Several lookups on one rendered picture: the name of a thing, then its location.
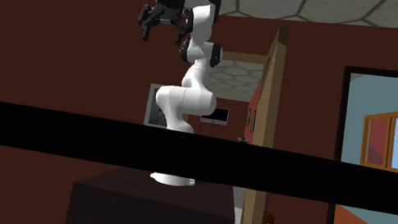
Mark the wooden door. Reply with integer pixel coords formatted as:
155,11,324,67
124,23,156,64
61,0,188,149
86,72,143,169
236,24,298,224

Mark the dark robot stand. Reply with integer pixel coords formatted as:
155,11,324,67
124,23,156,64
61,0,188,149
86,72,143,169
64,158,242,224

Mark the wooden framed window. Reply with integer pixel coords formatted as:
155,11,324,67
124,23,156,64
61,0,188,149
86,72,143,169
356,98,398,174

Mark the white framed wall picture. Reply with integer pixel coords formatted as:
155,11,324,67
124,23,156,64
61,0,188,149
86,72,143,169
142,82,176,130

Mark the black screen with white frame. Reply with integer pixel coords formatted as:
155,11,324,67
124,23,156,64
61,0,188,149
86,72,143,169
198,104,231,127

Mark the small dark wall picture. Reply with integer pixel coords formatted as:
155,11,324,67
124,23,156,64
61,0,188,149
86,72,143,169
244,107,258,135

